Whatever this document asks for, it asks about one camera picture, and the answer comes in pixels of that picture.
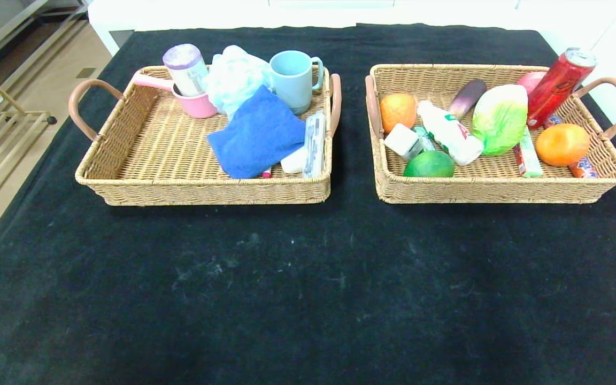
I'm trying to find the clear plastic toothbrush case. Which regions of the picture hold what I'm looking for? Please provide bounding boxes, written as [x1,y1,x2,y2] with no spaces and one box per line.
[303,110,327,179]

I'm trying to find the blue towel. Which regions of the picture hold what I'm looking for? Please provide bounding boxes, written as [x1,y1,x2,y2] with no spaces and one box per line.
[206,84,307,179]

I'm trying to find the small white yellow box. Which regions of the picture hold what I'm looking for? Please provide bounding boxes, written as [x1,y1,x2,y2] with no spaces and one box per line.
[384,124,425,161]

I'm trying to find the white AD milk bottle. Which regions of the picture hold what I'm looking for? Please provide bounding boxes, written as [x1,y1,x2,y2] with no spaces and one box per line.
[418,100,485,166]

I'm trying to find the green white cabbage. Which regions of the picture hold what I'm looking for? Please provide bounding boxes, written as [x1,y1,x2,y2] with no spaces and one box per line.
[472,84,529,156]

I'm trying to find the white soap bar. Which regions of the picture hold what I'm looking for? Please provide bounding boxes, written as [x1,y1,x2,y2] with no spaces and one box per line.
[280,145,309,175]

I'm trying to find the black table cloth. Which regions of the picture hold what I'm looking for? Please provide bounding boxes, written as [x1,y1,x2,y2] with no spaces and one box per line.
[0,22,616,385]

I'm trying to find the teal plastic mug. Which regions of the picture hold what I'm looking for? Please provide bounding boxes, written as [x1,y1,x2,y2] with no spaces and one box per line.
[269,50,324,115]

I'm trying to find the bumpy orange fruit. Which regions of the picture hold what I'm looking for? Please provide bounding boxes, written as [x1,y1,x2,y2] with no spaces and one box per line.
[380,94,418,134]

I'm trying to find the green round fruit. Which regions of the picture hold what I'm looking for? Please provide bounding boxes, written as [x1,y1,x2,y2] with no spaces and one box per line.
[403,150,456,178]

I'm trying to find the small green gum pack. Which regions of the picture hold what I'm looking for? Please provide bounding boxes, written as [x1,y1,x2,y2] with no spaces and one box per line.
[414,126,436,153]

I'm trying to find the light blue bath loofah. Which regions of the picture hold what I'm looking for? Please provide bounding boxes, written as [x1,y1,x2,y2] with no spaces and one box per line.
[204,45,275,121]

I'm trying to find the pink plastic scoop cup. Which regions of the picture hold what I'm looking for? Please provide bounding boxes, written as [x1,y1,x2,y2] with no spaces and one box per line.
[132,72,218,119]

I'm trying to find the purple lidded cylinder container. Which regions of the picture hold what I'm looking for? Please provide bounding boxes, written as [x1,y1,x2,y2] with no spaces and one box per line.
[162,44,210,98]

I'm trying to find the purple eggplant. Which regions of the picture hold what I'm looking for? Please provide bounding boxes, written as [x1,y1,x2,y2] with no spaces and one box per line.
[449,79,488,120]

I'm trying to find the red green candy box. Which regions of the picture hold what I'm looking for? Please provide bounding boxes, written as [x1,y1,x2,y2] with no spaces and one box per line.
[514,128,544,178]

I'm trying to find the pink peach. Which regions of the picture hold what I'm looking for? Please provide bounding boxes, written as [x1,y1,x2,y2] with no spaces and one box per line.
[517,71,546,96]

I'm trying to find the smooth orange fruit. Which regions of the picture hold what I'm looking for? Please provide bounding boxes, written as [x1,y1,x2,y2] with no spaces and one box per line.
[535,124,591,167]

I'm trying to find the red soda can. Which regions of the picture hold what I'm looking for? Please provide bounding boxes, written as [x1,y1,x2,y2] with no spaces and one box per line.
[527,48,598,130]

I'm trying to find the gold metal wheeled rack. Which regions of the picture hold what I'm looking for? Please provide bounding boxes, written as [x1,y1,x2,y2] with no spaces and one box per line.
[0,80,57,221]

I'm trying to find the woven wicker basket brown handles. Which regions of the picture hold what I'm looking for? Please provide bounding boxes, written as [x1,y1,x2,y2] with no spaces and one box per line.
[69,64,342,207]
[364,63,616,205]

